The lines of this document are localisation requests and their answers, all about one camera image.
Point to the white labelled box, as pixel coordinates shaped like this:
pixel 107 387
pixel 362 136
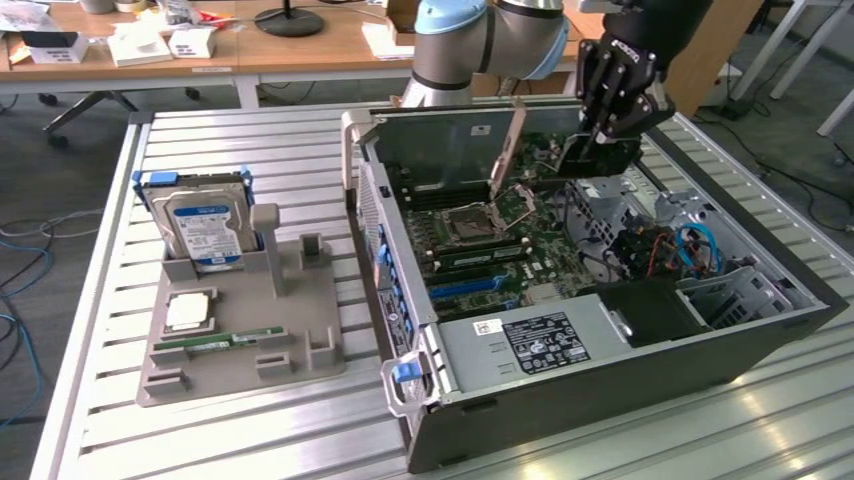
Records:
pixel 193 42

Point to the brown cardboard box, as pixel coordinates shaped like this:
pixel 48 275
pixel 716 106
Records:
pixel 402 15

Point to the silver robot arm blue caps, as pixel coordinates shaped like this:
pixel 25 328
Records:
pixel 467 45

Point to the black open PC case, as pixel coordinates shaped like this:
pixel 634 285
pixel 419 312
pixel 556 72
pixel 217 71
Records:
pixel 600 400

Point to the grey parts rack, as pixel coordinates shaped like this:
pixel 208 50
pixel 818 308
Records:
pixel 300 320

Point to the white open box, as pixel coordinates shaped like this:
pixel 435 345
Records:
pixel 133 50

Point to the silver CPU chip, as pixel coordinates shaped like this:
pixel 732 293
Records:
pixel 189 312

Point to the white wall device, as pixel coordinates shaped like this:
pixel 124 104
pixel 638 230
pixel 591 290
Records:
pixel 726 85

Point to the silver disk bay cage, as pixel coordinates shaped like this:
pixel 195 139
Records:
pixel 600 210

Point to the wooden desk white frame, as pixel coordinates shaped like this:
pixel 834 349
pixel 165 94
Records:
pixel 67 72

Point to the grey power supply unit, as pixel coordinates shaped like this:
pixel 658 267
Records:
pixel 480 360

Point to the green motherboard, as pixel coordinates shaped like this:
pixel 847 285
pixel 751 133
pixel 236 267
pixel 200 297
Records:
pixel 554 265

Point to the black round lamp base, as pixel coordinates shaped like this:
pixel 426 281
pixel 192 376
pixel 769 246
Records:
pixel 289 25

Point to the grey cup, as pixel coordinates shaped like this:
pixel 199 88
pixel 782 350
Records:
pixel 96 6

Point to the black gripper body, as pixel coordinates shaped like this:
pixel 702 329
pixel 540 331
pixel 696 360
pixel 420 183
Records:
pixel 656 30

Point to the white table frame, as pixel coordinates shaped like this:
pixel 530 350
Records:
pixel 767 50

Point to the silver chipset heatsink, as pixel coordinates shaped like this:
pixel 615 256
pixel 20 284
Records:
pixel 548 294

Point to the black power strip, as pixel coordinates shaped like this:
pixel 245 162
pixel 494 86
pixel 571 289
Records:
pixel 734 110

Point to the wooden cabinet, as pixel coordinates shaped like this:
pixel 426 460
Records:
pixel 720 60

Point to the silver drive bracket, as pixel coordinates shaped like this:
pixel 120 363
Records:
pixel 734 300

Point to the green GPU card black cooler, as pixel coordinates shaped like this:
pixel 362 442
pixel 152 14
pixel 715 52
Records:
pixel 594 160

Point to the CPU socket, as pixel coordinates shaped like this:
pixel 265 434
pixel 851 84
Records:
pixel 470 222

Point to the blue case latch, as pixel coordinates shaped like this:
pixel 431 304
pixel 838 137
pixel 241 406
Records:
pixel 404 374

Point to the black caster desk leg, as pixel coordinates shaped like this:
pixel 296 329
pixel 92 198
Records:
pixel 80 107

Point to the white box black lid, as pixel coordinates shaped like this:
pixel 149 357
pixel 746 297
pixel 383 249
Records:
pixel 56 52

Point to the white paper stack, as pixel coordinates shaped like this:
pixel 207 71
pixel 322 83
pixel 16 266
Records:
pixel 387 45

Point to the hard disk blue carrier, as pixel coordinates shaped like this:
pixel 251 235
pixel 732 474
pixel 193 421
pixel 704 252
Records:
pixel 200 225

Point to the blue expansion slot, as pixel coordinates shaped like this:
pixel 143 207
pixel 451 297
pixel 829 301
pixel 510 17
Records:
pixel 467 288

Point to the silver socket cover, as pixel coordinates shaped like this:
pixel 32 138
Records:
pixel 520 207

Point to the tape roll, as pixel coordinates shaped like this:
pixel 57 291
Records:
pixel 128 6

